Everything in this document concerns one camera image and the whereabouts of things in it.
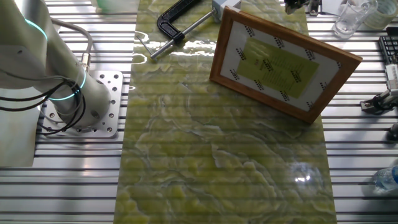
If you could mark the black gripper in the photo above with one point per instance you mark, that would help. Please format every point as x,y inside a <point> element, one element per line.
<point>293,2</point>

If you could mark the grey push button box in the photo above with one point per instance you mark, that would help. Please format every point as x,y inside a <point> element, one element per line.
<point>219,7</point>

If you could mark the black C-clamp with steel screw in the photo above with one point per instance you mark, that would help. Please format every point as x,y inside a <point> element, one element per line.
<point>169,29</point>

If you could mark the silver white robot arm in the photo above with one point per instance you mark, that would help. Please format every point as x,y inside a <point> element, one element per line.
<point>31,46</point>

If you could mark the clear measuring cup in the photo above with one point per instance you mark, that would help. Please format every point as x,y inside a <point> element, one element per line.
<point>351,18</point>

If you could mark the clear tape roll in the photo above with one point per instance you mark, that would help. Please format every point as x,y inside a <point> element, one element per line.
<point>384,14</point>

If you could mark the black keyboard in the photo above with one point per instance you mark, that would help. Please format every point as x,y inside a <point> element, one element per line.
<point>390,48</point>

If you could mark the black round knob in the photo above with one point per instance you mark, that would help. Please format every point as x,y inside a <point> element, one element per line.
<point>394,131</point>

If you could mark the green marble pattern mat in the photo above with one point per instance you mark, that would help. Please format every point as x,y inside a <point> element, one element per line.
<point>217,161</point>

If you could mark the clear greenish plastic box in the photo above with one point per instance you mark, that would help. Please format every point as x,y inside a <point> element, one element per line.
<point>115,4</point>

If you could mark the clear water bottle blue cap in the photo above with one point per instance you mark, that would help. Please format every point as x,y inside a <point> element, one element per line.
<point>387,179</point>

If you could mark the wooden picture frame with stand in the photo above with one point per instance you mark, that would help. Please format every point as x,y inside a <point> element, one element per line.
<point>280,68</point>

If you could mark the grey camera on mount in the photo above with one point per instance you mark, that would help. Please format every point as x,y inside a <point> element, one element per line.
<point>382,102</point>

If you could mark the perforated aluminium base plate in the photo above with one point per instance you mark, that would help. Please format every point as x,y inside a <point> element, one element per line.
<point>109,124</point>

